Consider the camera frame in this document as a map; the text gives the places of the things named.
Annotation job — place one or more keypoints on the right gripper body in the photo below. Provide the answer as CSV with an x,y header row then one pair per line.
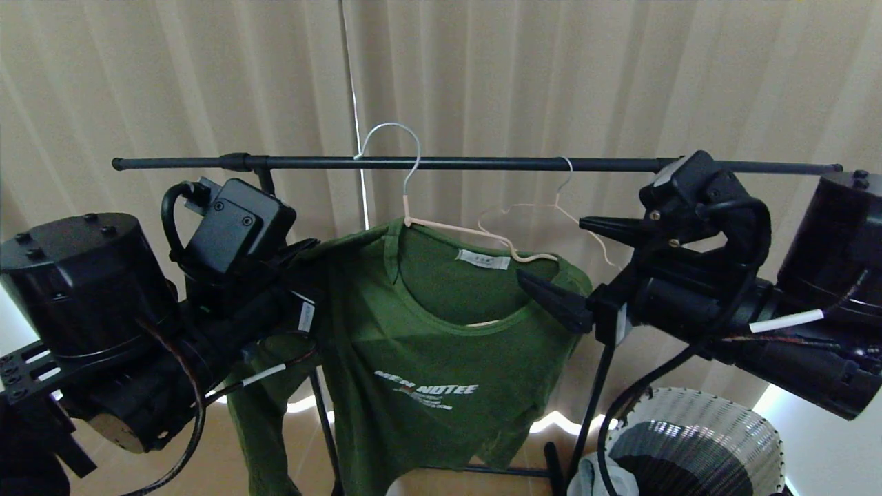
x,y
689,310

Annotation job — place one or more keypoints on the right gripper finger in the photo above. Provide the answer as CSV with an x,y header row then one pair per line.
x,y
558,303
620,233

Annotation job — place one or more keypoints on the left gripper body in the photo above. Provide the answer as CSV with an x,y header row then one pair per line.
x,y
193,358

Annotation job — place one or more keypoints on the pink clothes hanger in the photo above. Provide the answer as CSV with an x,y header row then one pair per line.
x,y
451,227
534,204

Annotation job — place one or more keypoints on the green sleeveless shirt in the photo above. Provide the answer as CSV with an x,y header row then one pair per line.
x,y
427,358

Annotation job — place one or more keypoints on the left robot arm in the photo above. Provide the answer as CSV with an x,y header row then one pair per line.
x,y
83,282

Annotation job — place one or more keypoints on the white laundry basket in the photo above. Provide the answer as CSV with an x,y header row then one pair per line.
x,y
716,413

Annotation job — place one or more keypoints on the black clothes rack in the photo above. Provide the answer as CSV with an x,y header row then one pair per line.
x,y
482,163

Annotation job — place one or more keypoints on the pale grey garment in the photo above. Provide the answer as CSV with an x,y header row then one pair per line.
x,y
592,479

